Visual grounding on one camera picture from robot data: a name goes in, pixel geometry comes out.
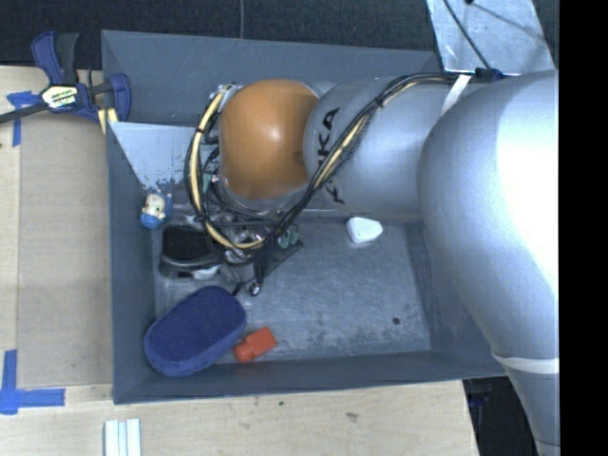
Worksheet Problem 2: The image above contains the grey metal bin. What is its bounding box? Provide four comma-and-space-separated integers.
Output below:
100, 29, 507, 406

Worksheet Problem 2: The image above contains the pale wood flat board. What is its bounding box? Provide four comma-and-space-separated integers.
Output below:
16, 111, 115, 390

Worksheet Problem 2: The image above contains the small red-orange block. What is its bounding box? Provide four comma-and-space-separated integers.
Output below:
232, 326, 278, 365

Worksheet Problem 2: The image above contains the white triangular piece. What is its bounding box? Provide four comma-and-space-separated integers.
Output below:
346, 216, 385, 245

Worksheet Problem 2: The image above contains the blue sponge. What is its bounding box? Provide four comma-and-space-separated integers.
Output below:
142, 284, 248, 378

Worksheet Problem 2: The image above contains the blue and white toy figure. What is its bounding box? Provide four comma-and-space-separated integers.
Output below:
139, 191, 174, 232

